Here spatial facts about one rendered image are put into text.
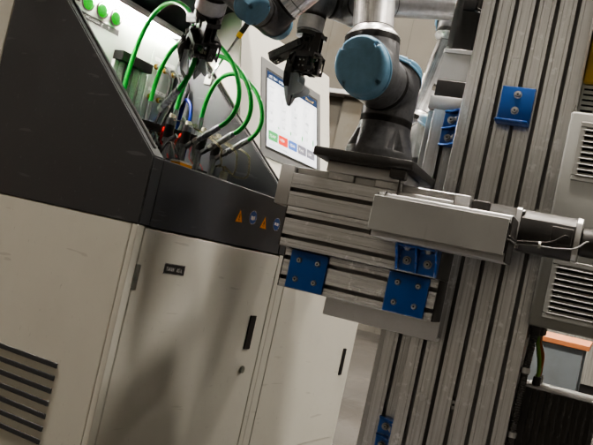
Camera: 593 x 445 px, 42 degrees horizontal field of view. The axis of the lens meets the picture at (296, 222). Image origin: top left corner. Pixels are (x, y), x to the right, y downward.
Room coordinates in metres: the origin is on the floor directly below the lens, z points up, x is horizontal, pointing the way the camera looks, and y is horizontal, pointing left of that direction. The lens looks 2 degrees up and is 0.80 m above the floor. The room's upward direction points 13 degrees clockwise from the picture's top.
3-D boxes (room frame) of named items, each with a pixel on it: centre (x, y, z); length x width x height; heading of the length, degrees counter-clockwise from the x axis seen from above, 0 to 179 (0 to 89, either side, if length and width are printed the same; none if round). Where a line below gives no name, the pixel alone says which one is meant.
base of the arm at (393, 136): (1.71, -0.15, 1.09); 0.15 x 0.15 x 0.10
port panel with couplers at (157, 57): (2.52, 0.53, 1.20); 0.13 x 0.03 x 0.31; 151
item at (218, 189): (2.07, 0.20, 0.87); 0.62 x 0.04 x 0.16; 151
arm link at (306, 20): (2.14, 0.08, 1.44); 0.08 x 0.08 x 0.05
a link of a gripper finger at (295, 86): (2.12, 0.09, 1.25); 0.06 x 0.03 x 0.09; 62
